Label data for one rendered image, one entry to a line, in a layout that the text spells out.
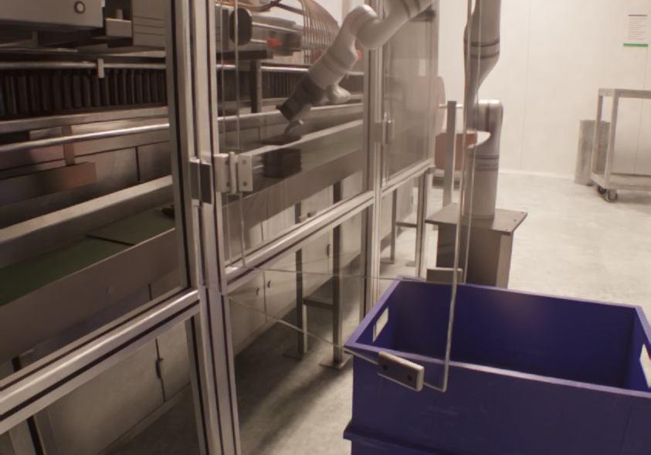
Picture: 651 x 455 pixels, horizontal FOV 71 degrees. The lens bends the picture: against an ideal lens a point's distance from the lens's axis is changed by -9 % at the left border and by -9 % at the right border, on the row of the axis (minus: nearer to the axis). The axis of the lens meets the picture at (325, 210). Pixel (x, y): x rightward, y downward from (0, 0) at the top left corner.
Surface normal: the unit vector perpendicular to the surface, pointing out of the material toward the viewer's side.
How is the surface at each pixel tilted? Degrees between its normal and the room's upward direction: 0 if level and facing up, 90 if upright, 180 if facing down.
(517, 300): 90
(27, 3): 90
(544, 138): 90
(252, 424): 0
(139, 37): 90
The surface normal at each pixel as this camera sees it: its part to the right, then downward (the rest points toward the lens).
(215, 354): 0.91, 0.11
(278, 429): 0.00, -0.97
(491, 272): -0.55, 0.21
